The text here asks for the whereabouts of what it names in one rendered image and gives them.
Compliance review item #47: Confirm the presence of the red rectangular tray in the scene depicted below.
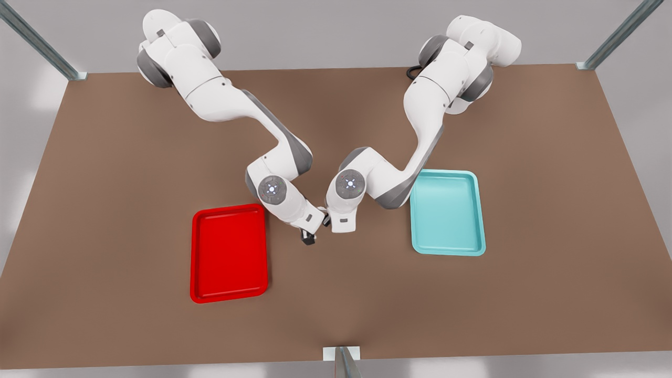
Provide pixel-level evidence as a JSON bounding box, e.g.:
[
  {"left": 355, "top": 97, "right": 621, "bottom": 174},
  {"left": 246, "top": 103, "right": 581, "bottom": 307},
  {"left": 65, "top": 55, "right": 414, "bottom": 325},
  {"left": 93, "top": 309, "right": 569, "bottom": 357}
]
[{"left": 190, "top": 203, "right": 269, "bottom": 305}]

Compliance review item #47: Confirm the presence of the cyan rectangular tray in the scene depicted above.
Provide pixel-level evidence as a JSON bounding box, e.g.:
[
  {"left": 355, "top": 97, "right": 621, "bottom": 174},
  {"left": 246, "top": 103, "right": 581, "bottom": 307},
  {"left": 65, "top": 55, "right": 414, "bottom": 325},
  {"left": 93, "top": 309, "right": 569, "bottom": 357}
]
[{"left": 409, "top": 169, "right": 487, "bottom": 257}]

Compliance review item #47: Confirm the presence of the silver frame post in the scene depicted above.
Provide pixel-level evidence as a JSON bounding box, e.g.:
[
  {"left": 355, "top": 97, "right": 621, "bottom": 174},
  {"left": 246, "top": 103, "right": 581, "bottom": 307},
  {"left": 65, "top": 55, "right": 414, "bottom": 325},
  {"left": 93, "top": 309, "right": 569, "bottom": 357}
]
[
  {"left": 0, "top": 0, "right": 88, "bottom": 81},
  {"left": 321, "top": 346, "right": 362, "bottom": 378},
  {"left": 575, "top": 0, "right": 665, "bottom": 71}
]

